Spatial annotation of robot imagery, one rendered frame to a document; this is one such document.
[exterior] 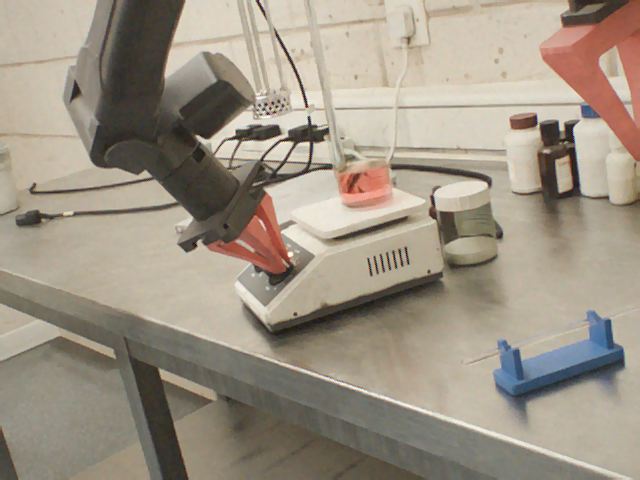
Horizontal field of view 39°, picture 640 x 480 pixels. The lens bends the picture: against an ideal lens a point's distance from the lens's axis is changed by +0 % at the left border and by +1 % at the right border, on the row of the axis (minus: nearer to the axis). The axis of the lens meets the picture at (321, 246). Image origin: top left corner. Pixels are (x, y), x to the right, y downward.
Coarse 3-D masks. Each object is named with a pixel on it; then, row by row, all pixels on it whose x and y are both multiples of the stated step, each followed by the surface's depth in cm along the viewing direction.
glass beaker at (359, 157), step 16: (352, 128) 98; (368, 128) 98; (384, 128) 94; (336, 144) 94; (352, 144) 93; (368, 144) 93; (384, 144) 95; (336, 160) 95; (352, 160) 94; (368, 160) 94; (384, 160) 95; (336, 176) 96; (352, 176) 94; (368, 176) 94; (384, 176) 95; (352, 192) 95; (368, 192) 94; (384, 192) 95; (352, 208) 95; (368, 208) 95
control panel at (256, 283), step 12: (288, 240) 99; (288, 252) 96; (300, 252) 94; (300, 264) 92; (240, 276) 101; (252, 276) 98; (264, 276) 96; (288, 276) 92; (252, 288) 96; (264, 288) 94; (276, 288) 92; (264, 300) 92
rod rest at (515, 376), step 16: (608, 320) 71; (592, 336) 73; (608, 336) 71; (512, 352) 69; (560, 352) 73; (576, 352) 72; (592, 352) 72; (608, 352) 71; (624, 352) 72; (512, 368) 70; (528, 368) 71; (544, 368) 71; (560, 368) 70; (576, 368) 71; (592, 368) 71; (512, 384) 70; (528, 384) 70; (544, 384) 70
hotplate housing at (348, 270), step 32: (384, 224) 95; (416, 224) 94; (320, 256) 91; (352, 256) 92; (384, 256) 93; (416, 256) 94; (288, 288) 91; (320, 288) 91; (352, 288) 93; (384, 288) 94; (288, 320) 91
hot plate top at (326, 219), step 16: (400, 192) 100; (304, 208) 101; (320, 208) 100; (336, 208) 98; (384, 208) 95; (400, 208) 93; (416, 208) 94; (304, 224) 96; (320, 224) 94; (336, 224) 93; (352, 224) 92; (368, 224) 92
